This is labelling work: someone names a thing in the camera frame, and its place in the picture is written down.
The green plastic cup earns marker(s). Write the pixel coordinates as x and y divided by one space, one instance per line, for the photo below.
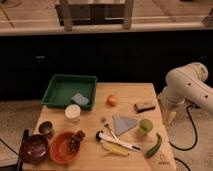
145 126

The green plastic tray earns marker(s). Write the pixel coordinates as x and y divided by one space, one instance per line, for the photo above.
62 88

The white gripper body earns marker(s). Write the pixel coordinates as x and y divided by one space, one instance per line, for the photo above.
168 114

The green chili pepper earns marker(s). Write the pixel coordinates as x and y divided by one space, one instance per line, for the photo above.
152 151

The yellow banana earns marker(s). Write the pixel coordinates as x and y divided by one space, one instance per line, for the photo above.
113 148

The wooden chair frame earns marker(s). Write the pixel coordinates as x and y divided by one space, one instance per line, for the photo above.
94 12

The white paper cup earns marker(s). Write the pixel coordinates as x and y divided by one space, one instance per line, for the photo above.
72 113

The dark purple bowl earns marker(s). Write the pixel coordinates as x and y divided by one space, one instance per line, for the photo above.
34 149

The grey sponge in tray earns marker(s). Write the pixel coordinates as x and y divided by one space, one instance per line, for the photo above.
80 99

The orange bowl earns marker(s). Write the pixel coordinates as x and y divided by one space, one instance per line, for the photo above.
62 150

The orange apple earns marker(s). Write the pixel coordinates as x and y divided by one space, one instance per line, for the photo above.
112 100

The dark grape bunch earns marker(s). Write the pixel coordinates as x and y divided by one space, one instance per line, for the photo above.
74 141

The grey folded cloth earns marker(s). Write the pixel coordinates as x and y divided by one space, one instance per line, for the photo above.
123 124

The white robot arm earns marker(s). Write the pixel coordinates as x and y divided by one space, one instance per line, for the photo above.
185 83

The small metal cup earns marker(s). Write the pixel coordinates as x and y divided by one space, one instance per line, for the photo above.
46 129

